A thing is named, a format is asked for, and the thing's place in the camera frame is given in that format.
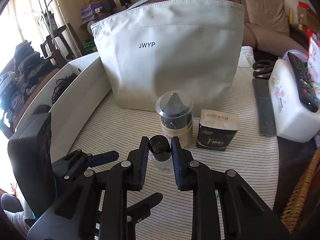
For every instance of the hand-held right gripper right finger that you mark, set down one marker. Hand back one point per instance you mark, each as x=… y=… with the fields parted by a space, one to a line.
x=175 y=166

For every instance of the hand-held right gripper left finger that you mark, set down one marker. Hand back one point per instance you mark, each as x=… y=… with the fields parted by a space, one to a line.
x=143 y=162

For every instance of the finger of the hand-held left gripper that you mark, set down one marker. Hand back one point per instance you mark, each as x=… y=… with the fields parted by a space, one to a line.
x=147 y=202
x=105 y=157

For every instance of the clear glass bottle black cap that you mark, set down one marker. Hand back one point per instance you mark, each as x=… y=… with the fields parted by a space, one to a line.
x=160 y=152

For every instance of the white storage box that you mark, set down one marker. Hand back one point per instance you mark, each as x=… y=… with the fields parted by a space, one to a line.
x=75 y=97

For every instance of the striped table mat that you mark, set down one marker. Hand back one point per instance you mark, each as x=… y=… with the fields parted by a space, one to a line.
x=112 y=135

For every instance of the cream pump bottle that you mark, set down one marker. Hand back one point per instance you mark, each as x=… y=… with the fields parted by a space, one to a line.
x=175 y=130

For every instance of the black printed packet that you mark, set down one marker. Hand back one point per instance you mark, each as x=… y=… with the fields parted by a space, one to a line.
x=216 y=132

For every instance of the person's grey clothing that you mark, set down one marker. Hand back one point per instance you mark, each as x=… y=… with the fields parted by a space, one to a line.
x=15 y=220

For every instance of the pile of folded clothes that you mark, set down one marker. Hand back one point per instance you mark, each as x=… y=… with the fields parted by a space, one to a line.
x=22 y=75

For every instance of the white tote bag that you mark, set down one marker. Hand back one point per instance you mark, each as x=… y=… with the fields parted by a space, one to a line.
x=170 y=75

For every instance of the grey slim remote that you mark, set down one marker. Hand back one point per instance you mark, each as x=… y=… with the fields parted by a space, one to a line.
x=265 y=110

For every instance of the black stool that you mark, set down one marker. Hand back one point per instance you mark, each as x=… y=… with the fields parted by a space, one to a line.
x=60 y=42

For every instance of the white tissue box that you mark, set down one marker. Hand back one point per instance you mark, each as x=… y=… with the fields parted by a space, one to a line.
x=287 y=115

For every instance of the wicker basket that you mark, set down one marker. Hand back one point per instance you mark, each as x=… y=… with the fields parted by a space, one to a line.
x=302 y=195

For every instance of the black scissors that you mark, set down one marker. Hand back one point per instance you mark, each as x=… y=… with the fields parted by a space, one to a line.
x=262 y=68

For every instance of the purple packets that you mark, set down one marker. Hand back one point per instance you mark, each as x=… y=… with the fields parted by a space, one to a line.
x=91 y=12

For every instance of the coat rack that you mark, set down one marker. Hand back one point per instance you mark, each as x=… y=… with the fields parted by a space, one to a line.
x=50 y=10

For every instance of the brown sofa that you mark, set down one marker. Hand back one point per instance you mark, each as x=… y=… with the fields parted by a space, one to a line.
x=265 y=42

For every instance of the black remote control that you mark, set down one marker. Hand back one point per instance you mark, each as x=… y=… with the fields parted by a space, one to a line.
x=302 y=80

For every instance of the white red snack packet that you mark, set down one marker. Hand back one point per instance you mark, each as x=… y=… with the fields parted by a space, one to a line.
x=315 y=55

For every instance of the yellow oil bottle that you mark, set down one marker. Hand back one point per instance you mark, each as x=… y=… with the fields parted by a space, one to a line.
x=291 y=16

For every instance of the cardboard box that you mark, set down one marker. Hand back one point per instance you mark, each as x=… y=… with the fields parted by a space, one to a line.
x=310 y=17

